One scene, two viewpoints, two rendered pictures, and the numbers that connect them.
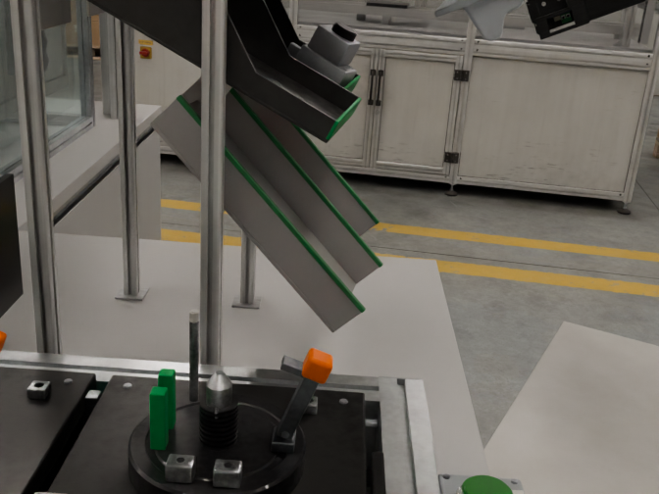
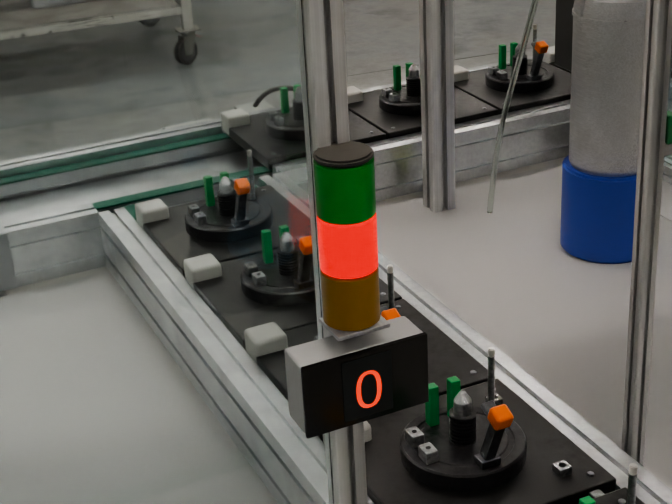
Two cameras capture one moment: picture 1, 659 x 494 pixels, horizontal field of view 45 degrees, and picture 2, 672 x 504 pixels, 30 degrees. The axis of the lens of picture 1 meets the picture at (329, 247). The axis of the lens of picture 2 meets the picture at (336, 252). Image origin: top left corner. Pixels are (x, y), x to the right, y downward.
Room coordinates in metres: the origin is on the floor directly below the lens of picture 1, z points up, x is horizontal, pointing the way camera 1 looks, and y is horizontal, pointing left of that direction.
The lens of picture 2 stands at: (-0.06, -0.68, 1.78)
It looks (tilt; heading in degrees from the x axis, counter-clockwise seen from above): 26 degrees down; 66
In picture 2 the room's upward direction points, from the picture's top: 3 degrees counter-clockwise
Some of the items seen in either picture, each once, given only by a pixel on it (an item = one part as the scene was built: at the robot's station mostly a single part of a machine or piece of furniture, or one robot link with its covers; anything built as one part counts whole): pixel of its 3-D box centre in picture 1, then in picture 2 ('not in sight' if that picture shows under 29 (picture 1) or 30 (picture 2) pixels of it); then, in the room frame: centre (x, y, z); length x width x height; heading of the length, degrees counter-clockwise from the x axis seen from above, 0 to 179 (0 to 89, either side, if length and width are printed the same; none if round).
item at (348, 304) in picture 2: not in sight; (350, 292); (0.34, 0.20, 1.28); 0.05 x 0.05 x 0.05
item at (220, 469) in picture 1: (228, 473); not in sight; (0.48, 0.06, 1.00); 0.02 x 0.01 x 0.02; 90
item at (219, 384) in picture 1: (219, 386); not in sight; (0.53, 0.08, 1.04); 0.02 x 0.02 x 0.03
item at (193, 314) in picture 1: (193, 356); (631, 501); (0.59, 0.11, 1.03); 0.01 x 0.01 x 0.08
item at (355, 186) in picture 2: not in sight; (345, 185); (0.34, 0.20, 1.38); 0.05 x 0.05 x 0.05
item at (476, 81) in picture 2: not in sight; (519, 62); (1.31, 1.41, 1.01); 0.24 x 0.24 x 0.13; 0
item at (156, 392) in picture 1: (159, 418); not in sight; (0.52, 0.12, 1.01); 0.01 x 0.01 x 0.05; 0
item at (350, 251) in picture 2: not in sight; (347, 240); (0.34, 0.20, 1.33); 0.05 x 0.05 x 0.05
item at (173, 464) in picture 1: (180, 468); not in sight; (0.48, 0.10, 1.00); 0.02 x 0.01 x 0.02; 90
